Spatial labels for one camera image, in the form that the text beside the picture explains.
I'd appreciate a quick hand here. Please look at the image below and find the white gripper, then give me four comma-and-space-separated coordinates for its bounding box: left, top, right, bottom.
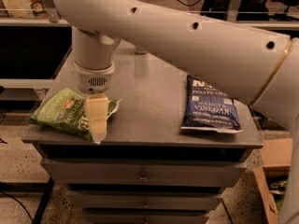
72, 63, 115, 143

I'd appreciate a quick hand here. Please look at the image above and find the green jalapeno chip bag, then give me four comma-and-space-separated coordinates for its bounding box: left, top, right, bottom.
29, 89, 120, 143

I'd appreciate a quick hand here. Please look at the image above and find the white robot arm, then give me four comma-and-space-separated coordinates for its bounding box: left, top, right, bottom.
53, 0, 299, 224

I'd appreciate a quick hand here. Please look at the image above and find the blue salt vinegar chip bag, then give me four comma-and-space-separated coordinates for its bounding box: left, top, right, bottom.
181, 75, 242, 133

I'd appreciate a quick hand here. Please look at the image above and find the green bag in box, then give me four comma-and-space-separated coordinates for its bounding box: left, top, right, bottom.
269, 179, 288, 215

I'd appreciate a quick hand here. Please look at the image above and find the silver drink can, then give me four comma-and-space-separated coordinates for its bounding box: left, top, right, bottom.
135, 47, 147, 55

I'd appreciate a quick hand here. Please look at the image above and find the grey drawer cabinet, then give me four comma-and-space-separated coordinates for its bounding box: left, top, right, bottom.
23, 43, 263, 224

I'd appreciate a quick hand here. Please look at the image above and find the colourful package on shelf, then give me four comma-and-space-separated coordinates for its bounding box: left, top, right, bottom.
0, 0, 48, 19

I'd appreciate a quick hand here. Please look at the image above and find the cardboard box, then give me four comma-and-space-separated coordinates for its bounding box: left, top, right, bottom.
253, 138, 292, 224

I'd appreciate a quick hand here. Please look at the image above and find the black floor cable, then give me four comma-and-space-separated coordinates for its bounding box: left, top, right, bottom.
0, 190, 36, 224

